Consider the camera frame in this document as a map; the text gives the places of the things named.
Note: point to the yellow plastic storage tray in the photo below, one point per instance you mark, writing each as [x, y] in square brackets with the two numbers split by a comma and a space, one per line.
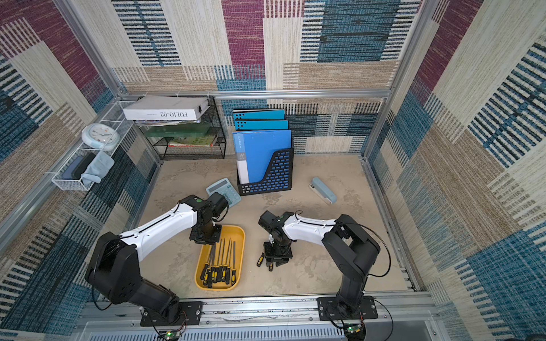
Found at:
[235, 233]

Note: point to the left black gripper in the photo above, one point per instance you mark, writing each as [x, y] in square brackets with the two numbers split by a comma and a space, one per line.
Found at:
[214, 240]

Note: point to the black mesh file holder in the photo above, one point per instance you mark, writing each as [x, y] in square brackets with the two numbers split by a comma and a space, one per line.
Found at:
[277, 178]

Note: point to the red book on shelf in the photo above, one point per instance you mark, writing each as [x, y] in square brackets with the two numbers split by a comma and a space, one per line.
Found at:
[192, 141]

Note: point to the middle teal folder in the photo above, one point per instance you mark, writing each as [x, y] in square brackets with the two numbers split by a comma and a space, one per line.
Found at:
[255, 125]

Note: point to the green book on shelf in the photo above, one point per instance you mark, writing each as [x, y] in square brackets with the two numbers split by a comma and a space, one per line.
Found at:
[181, 130]

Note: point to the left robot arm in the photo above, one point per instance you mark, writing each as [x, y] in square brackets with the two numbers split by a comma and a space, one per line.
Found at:
[114, 269]

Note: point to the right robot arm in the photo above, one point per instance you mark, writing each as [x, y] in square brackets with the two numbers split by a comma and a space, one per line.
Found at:
[352, 249]

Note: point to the black wire shelf rack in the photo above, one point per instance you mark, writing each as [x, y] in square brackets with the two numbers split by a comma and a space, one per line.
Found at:
[168, 153]

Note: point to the back teal folder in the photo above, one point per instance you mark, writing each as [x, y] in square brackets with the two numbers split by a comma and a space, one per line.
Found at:
[240, 114]

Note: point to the light blue calculator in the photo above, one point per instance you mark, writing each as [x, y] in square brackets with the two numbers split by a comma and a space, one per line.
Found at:
[226, 189]

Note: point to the teal folder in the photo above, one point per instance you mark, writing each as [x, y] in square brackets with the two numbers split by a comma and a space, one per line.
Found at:
[240, 114]
[255, 125]

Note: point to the front blue folder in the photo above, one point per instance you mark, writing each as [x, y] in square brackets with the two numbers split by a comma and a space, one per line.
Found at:
[254, 150]

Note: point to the white round clock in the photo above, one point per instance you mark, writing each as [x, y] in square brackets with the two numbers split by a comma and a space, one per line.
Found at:
[100, 136]

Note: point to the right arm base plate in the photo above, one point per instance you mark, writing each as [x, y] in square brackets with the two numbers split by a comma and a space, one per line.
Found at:
[330, 308]

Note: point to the file tool horizontal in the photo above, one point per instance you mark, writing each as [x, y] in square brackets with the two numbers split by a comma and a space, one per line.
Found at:
[206, 277]

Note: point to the white wire wall basket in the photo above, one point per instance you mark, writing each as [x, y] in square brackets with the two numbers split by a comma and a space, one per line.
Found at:
[113, 117]

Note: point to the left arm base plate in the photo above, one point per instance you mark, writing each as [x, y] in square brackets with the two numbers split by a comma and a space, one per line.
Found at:
[181, 313]

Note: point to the file tool diagonal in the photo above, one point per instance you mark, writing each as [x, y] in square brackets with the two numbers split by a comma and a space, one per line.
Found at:
[220, 271]

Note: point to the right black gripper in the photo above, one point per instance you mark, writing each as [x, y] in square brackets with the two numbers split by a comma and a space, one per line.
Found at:
[277, 253]

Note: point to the light blue cloth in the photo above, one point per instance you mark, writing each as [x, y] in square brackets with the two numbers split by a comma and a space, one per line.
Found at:
[97, 169]

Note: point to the blue grey stapler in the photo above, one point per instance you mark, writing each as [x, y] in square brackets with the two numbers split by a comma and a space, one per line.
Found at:
[323, 191]

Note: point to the white folio box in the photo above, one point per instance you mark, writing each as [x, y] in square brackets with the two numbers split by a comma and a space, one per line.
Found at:
[161, 108]

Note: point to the dark blue pouch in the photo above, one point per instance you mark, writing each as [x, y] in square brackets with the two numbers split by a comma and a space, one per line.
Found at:
[78, 167]

